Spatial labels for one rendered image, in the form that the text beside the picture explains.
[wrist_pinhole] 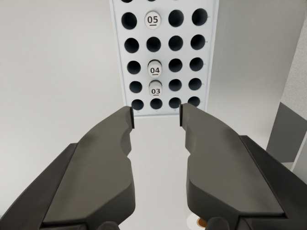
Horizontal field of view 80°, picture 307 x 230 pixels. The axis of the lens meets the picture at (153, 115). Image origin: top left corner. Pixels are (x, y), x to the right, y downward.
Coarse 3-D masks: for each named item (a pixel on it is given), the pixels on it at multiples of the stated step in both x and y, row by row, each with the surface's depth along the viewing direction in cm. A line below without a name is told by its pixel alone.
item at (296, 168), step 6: (306, 132) 16; (306, 138) 16; (306, 144) 16; (300, 150) 17; (306, 150) 16; (300, 156) 16; (306, 156) 16; (294, 162) 18; (300, 162) 16; (306, 162) 16; (294, 168) 17; (300, 168) 16; (306, 168) 16; (300, 174) 17; (306, 174) 16; (306, 180) 16
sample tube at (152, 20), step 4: (152, 12) 13; (156, 12) 13; (148, 16) 14; (152, 16) 14; (156, 16) 14; (148, 20) 14; (152, 20) 14; (156, 20) 14; (160, 20) 14; (148, 24) 14; (152, 24) 14; (156, 24) 14; (152, 28) 14
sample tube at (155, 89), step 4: (156, 80) 18; (152, 84) 17; (156, 84) 16; (160, 84) 17; (152, 88) 16; (156, 88) 16; (160, 88) 16; (152, 92) 16; (156, 92) 17; (160, 92) 17; (152, 96) 17; (156, 96) 17
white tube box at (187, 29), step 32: (128, 0) 17; (160, 0) 14; (192, 0) 14; (128, 32) 15; (160, 32) 15; (192, 32) 15; (128, 64) 18; (192, 64) 19; (128, 96) 18; (160, 96) 18; (192, 96) 18
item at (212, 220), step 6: (108, 222) 5; (114, 222) 5; (210, 222) 5; (216, 222) 5; (222, 222) 5; (102, 228) 5; (108, 228) 5; (114, 228) 5; (210, 228) 5; (216, 228) 5; (222, 228) 5; (228, 228) 5
